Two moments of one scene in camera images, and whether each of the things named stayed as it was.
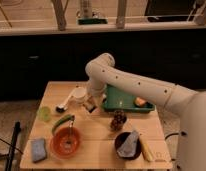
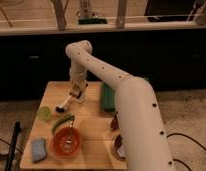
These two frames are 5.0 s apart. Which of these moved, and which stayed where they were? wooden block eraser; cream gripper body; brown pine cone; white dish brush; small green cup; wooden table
Moved: cream gripper body; wooden block eraser
Stayed: wooden table; white dish brush; brown pine cone; small green cup
